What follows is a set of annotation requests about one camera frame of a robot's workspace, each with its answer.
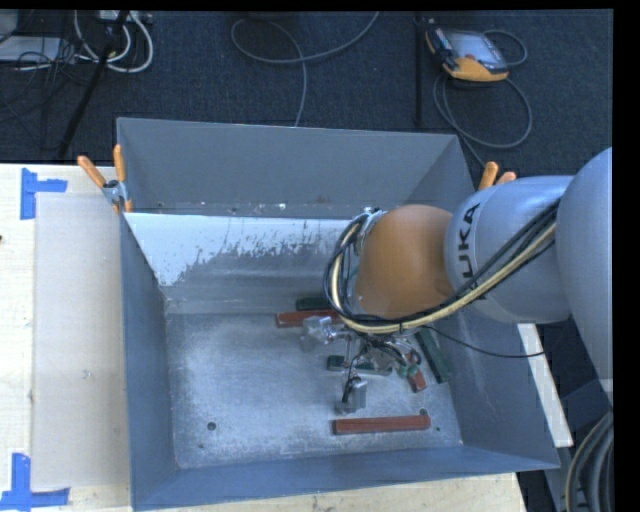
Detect red-brown flat block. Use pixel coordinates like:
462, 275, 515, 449
274, 310, 342, 330
331, 414, 433, 437
403, 349, 429, 394

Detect grey metal bin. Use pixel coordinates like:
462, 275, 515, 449
115, 117, 562, 512

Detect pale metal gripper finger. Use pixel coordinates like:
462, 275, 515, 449
298, 314, 349, 354
333, 377, 370, 416

